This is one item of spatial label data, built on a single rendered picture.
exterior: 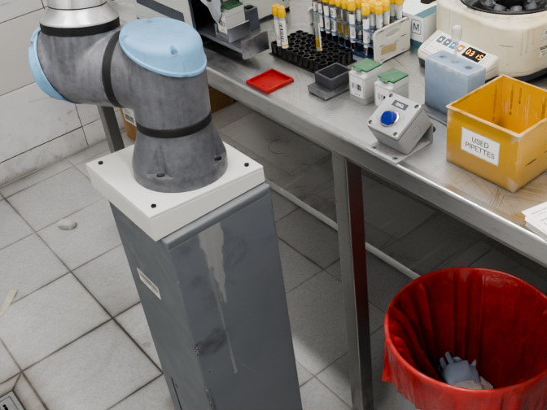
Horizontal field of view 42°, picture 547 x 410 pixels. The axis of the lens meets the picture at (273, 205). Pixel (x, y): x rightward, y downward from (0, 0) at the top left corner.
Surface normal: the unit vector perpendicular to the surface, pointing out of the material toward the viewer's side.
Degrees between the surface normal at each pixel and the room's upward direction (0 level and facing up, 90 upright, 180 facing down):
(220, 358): 90
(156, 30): 11
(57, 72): 77
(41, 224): 0
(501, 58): 90
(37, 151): 90
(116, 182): 4
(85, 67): 61
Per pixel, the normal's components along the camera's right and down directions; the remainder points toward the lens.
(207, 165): 0.67, 0.09
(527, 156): 0.61, 0.42
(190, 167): 0.31, 0.24
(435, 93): -0.83, 0.41
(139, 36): 0.07, -0.80
